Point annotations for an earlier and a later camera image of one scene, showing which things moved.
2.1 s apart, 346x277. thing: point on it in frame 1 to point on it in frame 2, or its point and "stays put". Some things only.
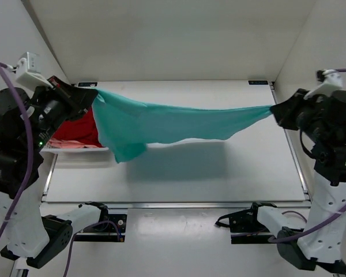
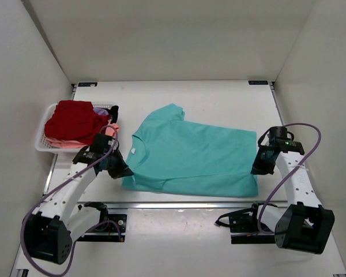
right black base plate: [244, 227] stays put
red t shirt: [82, 130] stays put
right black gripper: [283, 111] to [259, 169]
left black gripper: [85, 96] to [123, 168]
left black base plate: [111, 227] stays put
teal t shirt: [128, 126] to [170, 154]
